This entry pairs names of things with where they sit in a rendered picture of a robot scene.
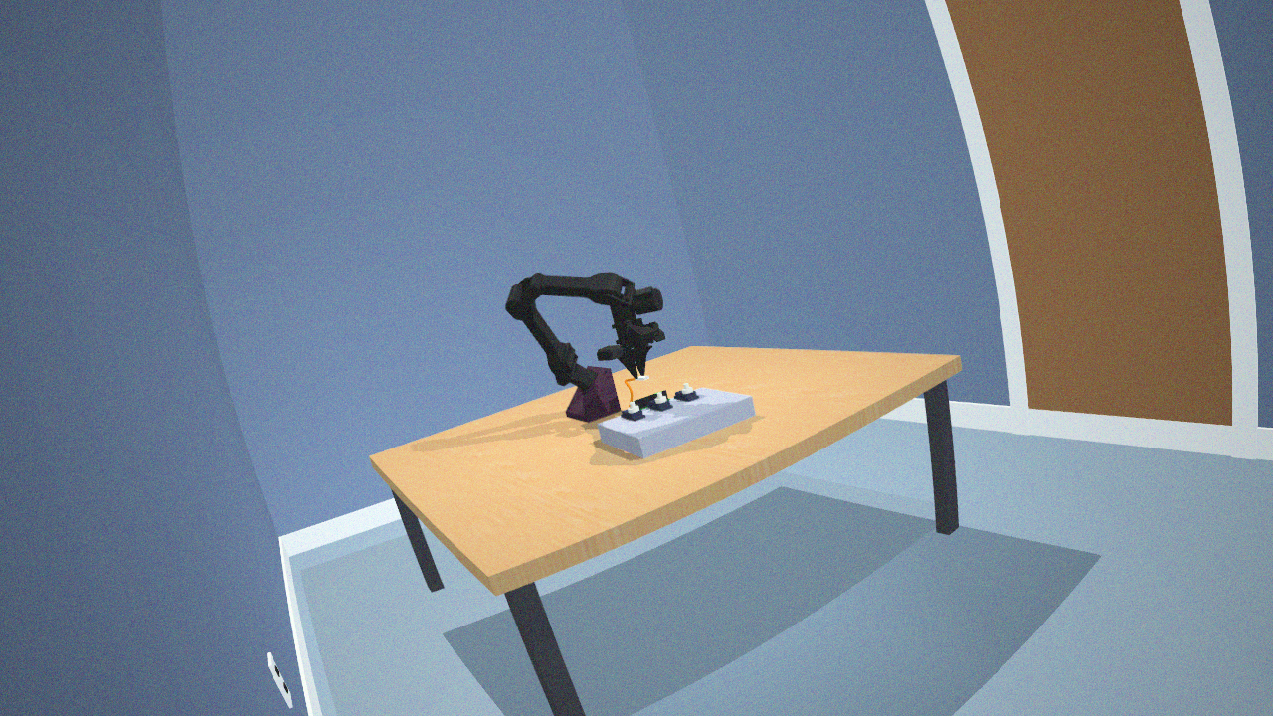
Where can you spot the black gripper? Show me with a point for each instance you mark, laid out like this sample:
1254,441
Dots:
633,359

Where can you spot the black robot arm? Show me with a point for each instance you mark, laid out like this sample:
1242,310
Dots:
602,288

